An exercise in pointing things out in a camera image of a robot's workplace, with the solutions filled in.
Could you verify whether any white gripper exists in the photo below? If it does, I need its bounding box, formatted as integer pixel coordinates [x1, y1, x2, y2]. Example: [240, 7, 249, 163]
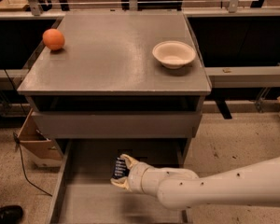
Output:
[110, 154, 160, 195]

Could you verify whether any white paper bowl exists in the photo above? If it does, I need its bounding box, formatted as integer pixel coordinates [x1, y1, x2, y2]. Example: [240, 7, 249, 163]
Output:
[152, 41, 196, 69]

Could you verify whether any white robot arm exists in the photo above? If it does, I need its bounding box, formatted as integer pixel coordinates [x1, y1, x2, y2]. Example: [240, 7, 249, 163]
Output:
[111, 154, 280, 210]

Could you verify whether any grey metal rail frame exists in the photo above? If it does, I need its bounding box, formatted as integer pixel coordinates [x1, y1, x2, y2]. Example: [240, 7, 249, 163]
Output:
[0, 0, 280, 119]

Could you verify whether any open grey middle drawer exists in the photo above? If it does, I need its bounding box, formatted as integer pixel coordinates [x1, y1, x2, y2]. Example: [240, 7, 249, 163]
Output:
[46, 139, 187, 224]

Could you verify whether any dark blueberry rxbar wrapper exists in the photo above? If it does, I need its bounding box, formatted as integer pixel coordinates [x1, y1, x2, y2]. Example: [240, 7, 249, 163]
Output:
[112, 157, 130, 179]

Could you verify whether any orange ball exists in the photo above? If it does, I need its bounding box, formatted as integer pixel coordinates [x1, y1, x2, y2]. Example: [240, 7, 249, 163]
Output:
[43, 29, 65, 50]

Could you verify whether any cardboard box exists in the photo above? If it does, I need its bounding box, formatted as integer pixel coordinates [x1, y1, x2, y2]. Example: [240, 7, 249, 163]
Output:
[17, 110, 63, 168]

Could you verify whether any black shoe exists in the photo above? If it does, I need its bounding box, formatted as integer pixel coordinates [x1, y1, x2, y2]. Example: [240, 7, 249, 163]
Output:
[0, 205, 23, 224]

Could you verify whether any black cable on floor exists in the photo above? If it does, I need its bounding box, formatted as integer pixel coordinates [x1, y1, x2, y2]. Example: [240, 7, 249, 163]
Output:
[12, 132, 53, 198]

